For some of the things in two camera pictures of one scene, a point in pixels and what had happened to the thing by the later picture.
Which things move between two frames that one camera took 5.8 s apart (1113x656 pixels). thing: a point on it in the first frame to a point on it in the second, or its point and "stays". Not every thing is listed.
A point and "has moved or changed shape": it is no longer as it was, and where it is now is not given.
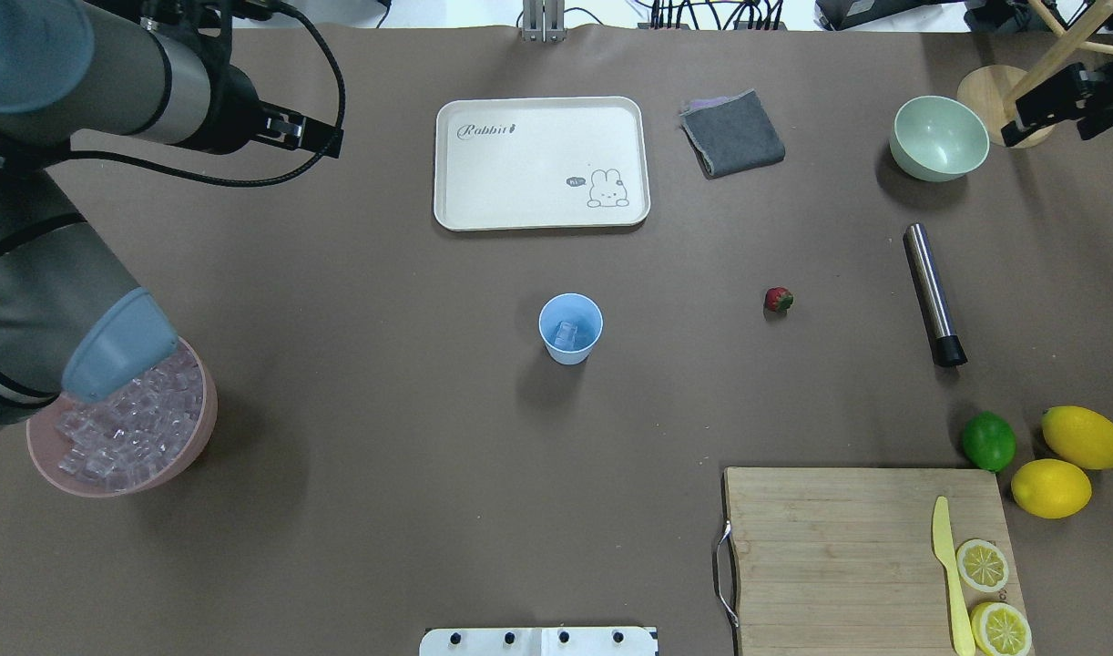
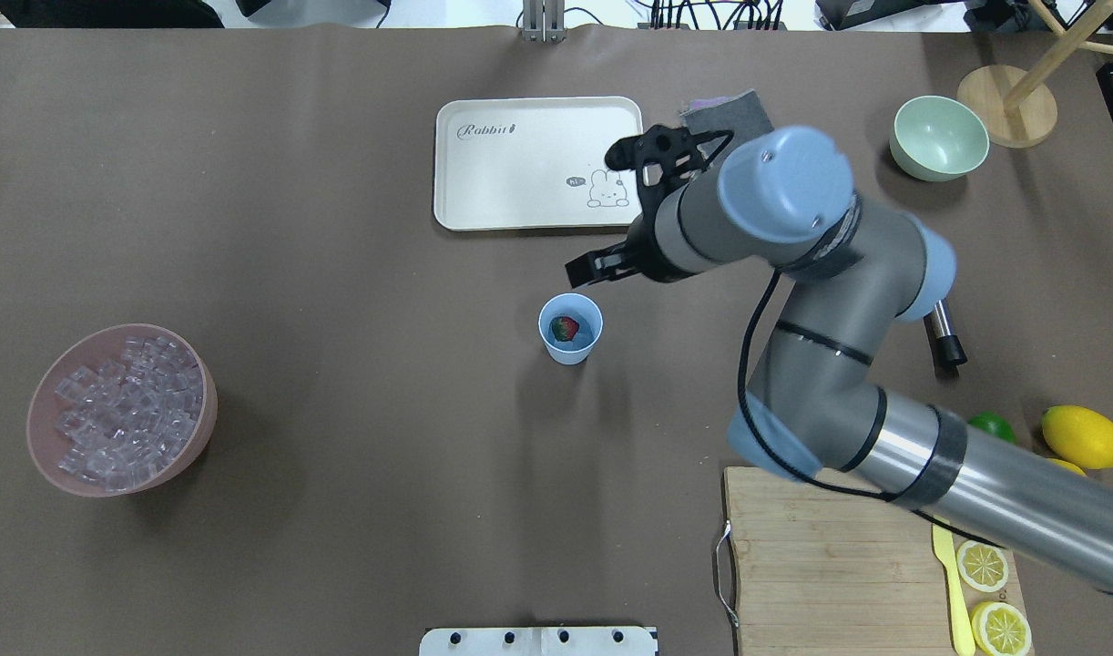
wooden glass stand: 987,95 stays
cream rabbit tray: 541,162 stays
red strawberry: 778,299 has moved or changed shape
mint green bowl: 938,138 stays
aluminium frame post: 544,21 stays
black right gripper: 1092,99 to 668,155
